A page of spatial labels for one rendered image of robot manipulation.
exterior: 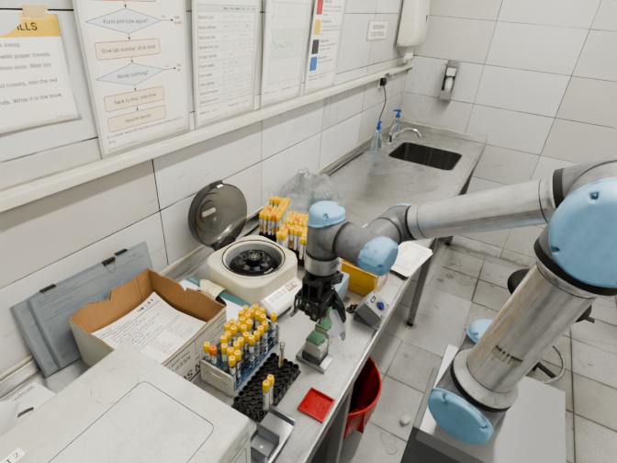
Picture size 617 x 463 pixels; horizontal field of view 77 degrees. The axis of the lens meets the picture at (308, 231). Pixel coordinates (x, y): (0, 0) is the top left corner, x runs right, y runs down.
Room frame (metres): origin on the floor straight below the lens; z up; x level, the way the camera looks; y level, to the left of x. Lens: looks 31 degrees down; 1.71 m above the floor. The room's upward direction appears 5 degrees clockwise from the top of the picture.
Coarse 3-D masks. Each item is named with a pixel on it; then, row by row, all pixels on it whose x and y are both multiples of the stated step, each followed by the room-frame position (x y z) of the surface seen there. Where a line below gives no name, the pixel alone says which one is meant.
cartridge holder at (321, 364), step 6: (300, 348) 0.74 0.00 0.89; (300, 354) 0.72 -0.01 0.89; (306, 354) 0.70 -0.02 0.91; (324, 354) 0.71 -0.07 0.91; (330, 354) 0.73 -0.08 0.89; (306, 360) 0.70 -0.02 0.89; (312, 360) 0.70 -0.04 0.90; (318, 360) 0.69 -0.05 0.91; (324, 360) 0.70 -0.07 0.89; (330, 360) 0.71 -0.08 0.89; (312, 366) 0.69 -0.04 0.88; (318, 366) 0.69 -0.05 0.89; (324, 366) 0.69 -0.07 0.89; (324, 372) 0.67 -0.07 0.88
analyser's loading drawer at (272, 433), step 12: (276, 408) 0.52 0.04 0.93; (264, 420) 0.51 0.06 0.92; (276, 420) 0.51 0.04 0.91; (288, 420) 0.50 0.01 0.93; (264, 432) 0.47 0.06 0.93; (276, 432) 0.48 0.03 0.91; (288, 432) 0.48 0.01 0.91; (252, 444) 0.45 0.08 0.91; (264, 444) 0.45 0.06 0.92; (276, 444) 0.45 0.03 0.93; (252, 456) 0.43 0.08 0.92; (264, 456) 0.41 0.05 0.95
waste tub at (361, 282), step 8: (344, 264) 1.03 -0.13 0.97; (352, 264) 1.13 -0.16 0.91; (344, 272) 1.03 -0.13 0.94; (352, 272) 1.02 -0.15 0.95; (360, 272) 1.00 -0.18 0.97; (368, 272) 1.12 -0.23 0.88; (352, 280) 1.01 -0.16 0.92; (360, 280) 1.00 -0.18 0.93; (368, 280) 0.99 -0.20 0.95; (376, 280) 0.99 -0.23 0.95; (384, 280) 1.06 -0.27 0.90; (352, 288) 1.01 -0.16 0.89; (360, 288) 1.00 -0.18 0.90; (368, 288) 0.98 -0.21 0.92; (376, 288) 1.00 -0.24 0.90
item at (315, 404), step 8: (312, 392) 0.61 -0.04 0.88; (320, 392) 0.61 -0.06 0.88; (304, 400) 0.59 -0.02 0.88; (312, 400) 0.59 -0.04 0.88; (320, 400) 0.59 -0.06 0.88; (328, 400) 0.60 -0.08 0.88; (304, 408) 0.57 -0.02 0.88; (312, 408) 0.57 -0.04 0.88; (320, 408) 0.57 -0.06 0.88; (328, 408) 0.57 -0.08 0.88; (312, 416) 0.55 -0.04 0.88; (320, 416) 0.55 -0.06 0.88
